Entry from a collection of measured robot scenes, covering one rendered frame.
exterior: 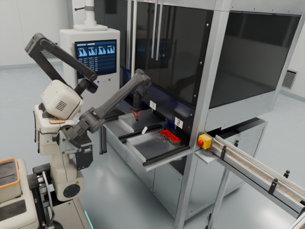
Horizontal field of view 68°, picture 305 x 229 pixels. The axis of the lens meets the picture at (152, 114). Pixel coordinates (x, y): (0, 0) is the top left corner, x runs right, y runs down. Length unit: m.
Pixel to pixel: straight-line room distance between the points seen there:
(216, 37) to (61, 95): 0.89
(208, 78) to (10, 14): 5.58
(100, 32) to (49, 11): 4.59
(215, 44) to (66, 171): 1.14
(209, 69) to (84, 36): 1.07
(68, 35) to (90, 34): 0.18
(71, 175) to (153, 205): 1.15
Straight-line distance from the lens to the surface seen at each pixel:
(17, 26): 6.51
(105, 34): 2.09
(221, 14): 1.36
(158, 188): 2.26
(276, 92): 2.27
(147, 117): 2.01
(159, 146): 1.65
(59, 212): 2.06
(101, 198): 2.48
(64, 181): 1.50
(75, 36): 1.97
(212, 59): 1.39
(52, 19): 6.63
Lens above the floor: 1.83
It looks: 27 degrees down
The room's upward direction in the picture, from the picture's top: 5 degrees clockwise
